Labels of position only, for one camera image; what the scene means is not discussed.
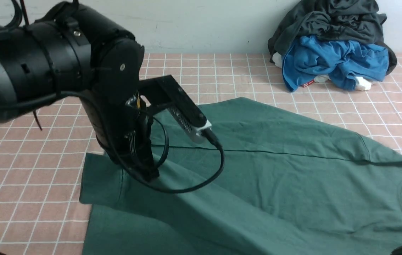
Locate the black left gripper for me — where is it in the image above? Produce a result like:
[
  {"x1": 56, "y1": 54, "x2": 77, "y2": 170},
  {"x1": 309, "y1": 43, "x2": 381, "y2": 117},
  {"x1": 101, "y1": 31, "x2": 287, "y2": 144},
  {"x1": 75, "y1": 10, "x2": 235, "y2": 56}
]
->
[{"x1": 81, "y1": 90, "x2": 160, "y2": 182}]

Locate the green long sleeve shirt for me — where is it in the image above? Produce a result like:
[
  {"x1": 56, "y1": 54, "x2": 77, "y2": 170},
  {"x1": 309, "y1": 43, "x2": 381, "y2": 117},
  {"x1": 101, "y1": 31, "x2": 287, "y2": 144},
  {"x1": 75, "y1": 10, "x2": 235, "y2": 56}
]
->
[{"x1": 79, "y1": 97, "x2": 402, "y2": 255}]

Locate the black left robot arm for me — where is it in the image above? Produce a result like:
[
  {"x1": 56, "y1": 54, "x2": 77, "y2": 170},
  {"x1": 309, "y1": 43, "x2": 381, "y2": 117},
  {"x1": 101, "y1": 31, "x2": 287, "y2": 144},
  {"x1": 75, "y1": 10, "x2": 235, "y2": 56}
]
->
[{"x1": 0, "y1": 0, "x2": 162, "y2": 181}]

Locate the pink checkered tablecloth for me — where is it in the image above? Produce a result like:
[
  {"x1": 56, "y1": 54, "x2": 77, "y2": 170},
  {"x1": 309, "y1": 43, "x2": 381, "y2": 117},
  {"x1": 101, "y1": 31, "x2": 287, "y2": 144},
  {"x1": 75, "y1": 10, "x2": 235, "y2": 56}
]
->
[{"x1": 0, "y1": 54, "x2": 402, "y2": 255}]

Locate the blue crumpled garment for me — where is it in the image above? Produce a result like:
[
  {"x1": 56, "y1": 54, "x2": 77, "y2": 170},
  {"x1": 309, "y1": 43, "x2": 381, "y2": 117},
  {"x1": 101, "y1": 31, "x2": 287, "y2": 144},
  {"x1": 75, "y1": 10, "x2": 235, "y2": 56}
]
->
[{"x1": 282, "y1": 35, "x2": 389, "y2": 92}]

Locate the dark grey crumpled garment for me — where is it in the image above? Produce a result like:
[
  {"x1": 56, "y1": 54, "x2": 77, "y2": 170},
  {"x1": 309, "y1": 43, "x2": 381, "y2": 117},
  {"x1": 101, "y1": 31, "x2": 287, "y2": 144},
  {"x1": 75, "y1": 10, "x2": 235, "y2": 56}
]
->
[{"x1": 268, "y1": 0, "x2": 397, "y2": 74}]

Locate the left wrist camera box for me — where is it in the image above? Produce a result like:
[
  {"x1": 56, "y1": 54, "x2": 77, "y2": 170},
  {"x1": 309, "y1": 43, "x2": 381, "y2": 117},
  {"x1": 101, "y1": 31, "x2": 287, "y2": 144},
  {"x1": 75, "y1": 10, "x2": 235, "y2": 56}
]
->
[{"x1": 138, "y1": 75, "x2": 211, "y2": 144}]

